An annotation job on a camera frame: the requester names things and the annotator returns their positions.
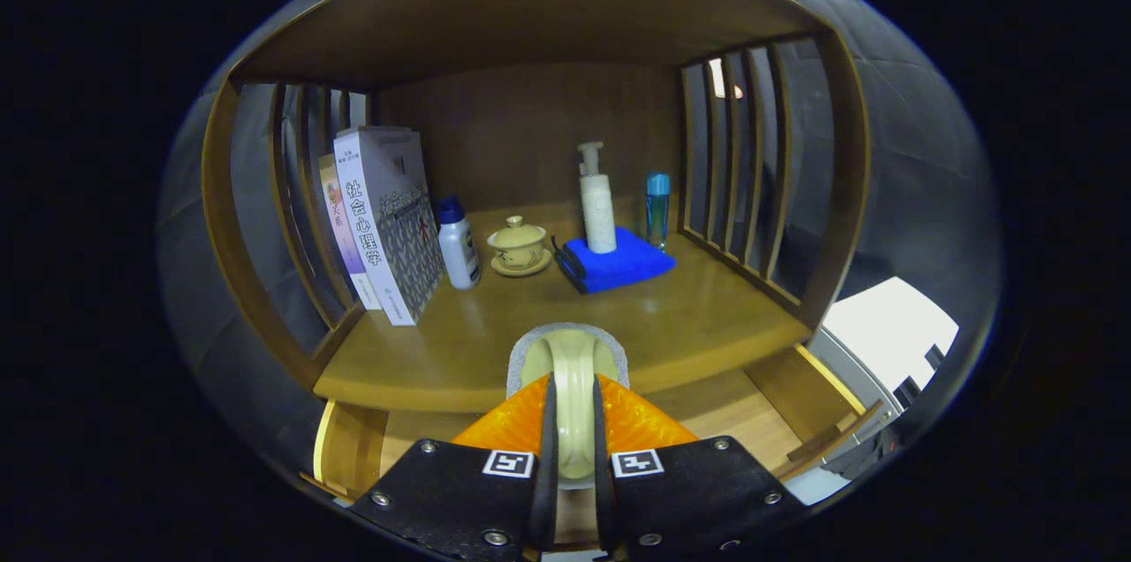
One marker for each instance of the clear blue bottle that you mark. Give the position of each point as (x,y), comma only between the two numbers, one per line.
(657,213)

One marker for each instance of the white side cabinet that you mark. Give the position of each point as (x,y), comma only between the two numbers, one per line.
(884,323)

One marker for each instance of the wooden countertop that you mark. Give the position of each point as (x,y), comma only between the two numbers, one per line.
(689,323)

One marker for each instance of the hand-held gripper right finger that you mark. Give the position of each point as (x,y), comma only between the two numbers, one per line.
(698,500)

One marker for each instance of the white bottle with blue cap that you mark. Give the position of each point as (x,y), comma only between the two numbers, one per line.
(459,248)

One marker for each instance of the folded blue cloth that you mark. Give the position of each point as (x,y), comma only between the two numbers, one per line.
(618,266)

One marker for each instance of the yellow lidded teacup with saucer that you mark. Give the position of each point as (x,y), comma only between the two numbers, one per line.
(519,248)

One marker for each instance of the dark cloth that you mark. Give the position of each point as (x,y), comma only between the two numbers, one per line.
(861,456)

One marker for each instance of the thick white book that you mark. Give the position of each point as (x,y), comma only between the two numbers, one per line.
(389,217)

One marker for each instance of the white pump bottle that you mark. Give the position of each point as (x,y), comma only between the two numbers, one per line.
(598,208)

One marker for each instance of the thin purple book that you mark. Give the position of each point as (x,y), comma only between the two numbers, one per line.
(340,226)

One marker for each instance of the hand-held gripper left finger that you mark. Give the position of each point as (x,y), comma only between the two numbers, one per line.
(459,500)

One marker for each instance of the wooden cabinet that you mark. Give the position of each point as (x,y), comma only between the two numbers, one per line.
(530,129)

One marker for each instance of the black backdrop cloth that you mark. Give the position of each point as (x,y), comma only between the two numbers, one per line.
(919,191)

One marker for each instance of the wooden drawer with black knob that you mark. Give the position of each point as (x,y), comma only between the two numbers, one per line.
(742,421)

